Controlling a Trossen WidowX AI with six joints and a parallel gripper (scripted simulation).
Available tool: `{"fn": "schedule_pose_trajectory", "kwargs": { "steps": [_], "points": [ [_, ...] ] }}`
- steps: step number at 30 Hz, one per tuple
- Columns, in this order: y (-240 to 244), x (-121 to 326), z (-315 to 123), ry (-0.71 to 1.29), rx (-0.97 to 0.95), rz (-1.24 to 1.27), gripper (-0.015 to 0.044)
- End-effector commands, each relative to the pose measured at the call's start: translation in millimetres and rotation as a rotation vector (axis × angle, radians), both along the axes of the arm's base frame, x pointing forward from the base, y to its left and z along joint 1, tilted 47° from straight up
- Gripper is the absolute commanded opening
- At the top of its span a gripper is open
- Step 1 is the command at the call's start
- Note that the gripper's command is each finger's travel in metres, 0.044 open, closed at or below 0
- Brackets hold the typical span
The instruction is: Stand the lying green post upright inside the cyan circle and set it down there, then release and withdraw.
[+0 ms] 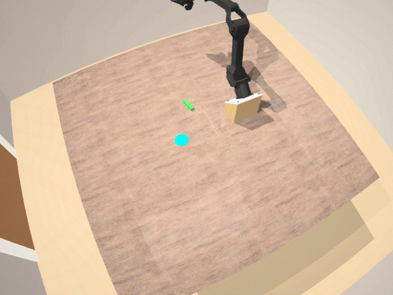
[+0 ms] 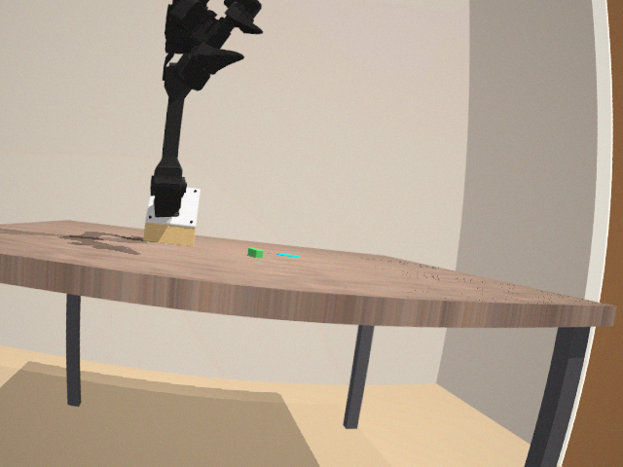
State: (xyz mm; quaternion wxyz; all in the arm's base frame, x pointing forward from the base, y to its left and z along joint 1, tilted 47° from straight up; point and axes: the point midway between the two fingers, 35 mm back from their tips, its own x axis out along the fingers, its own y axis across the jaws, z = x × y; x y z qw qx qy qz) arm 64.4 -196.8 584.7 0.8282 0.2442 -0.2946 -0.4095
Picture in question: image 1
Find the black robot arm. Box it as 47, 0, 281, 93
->
204, 0, 254, 99

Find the green rectangular post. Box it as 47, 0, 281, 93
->
183, 99, 194, 111

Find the cyan circle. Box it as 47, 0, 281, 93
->
175, 134, 189, 146

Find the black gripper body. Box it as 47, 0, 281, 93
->
182, 0, 194, 10

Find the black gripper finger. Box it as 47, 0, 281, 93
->
171, 0, 184, 7

